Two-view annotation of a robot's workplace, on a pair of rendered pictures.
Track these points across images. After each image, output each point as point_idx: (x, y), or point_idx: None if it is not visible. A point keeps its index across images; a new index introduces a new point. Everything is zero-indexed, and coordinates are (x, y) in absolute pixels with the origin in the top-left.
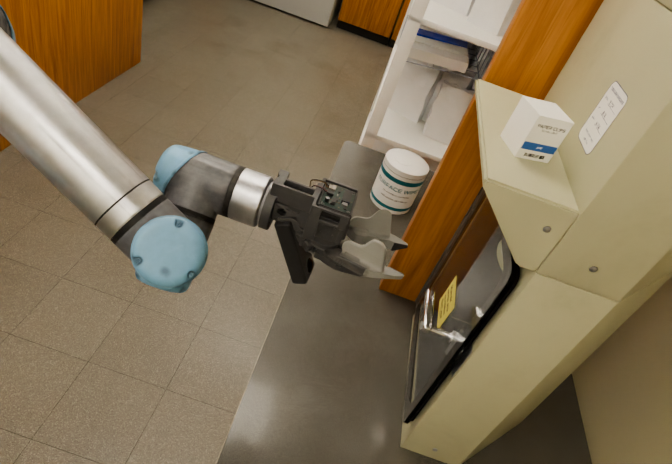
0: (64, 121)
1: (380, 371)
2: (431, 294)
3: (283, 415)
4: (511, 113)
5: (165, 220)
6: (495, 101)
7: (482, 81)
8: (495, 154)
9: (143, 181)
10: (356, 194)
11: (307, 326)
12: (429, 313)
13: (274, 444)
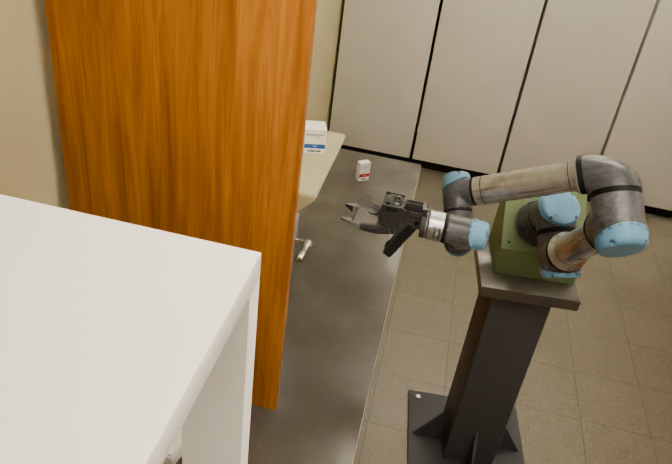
0: (516, 170)
1: (290, 337)
2: (300, 254)
3: (358, 313)
4: (303, 169)
5: (463, 171)
6: (311, 177)
7: (311, 193)
8: (334, 144)
9: (480, 179)
10: (383, 203)
11: (347, 363)
12: (305, 245)
13: (361, 302)
